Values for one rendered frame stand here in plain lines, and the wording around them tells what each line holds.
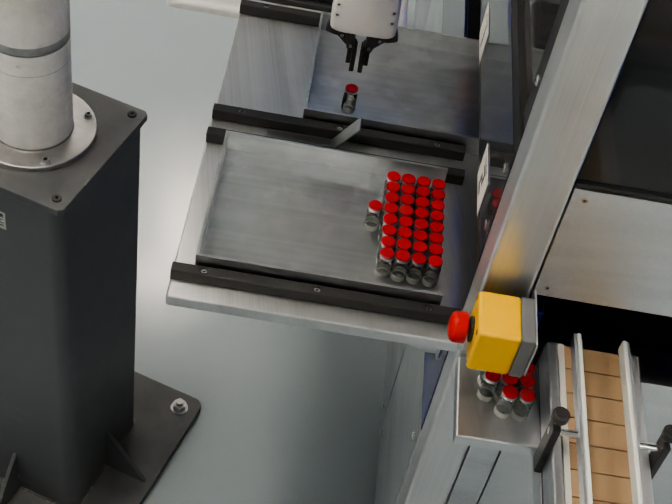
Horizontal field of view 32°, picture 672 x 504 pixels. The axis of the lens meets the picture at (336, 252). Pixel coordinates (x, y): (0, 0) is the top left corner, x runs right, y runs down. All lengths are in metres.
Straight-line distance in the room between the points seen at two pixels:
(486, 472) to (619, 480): 0.39
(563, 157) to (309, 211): 0.50
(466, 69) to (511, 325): 0.71
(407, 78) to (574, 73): 0.75
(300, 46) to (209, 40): 1.46
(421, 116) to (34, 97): 0.61
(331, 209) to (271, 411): 0.92
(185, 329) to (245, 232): 1.03
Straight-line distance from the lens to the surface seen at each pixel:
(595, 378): 1.55
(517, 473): 1.82
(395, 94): 1.94
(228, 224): 1.67
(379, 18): 1.75
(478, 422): 1.52
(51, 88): 1.72
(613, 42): 1.24
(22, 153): 1.79
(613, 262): 1.46
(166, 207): 2.93
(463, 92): 1.98
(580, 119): 1.30
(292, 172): 1.76
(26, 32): 1.65
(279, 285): 1.58
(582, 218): 1.40
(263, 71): 1.94
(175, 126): 3.15
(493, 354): 1.44
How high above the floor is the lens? 2.08
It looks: 46 degrees down
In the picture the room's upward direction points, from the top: 12 degrees clockwise
